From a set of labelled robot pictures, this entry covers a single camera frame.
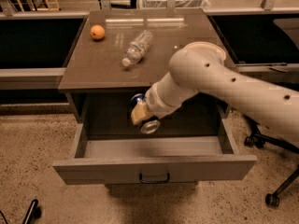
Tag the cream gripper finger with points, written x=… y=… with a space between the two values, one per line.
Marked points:
x=140 y=113

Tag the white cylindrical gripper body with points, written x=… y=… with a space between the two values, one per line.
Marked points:
x=153 y=101

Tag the blue pepsi can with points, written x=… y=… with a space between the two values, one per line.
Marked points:
x=148 y=126

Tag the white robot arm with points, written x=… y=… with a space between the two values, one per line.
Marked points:
x=199 y=67

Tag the open grey top drawer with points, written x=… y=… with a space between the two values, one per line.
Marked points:
x=194 y=144

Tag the grey cabinet with glossy top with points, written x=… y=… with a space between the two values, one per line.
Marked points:
x=96 y=84

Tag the white bowl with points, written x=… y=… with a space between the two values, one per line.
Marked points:
x=207 y=48

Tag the clear plastic water bottle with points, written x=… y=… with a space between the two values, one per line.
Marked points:
x=137 y=48

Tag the orange fruit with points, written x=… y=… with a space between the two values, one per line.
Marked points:
x=97 y=32

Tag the black chair leg with caster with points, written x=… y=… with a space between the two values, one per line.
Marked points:
x=33 y=213

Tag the black drawer handle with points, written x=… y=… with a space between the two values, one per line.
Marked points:
x=154 y=179

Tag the wire mesh basket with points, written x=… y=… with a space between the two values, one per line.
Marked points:
x=147 y=4

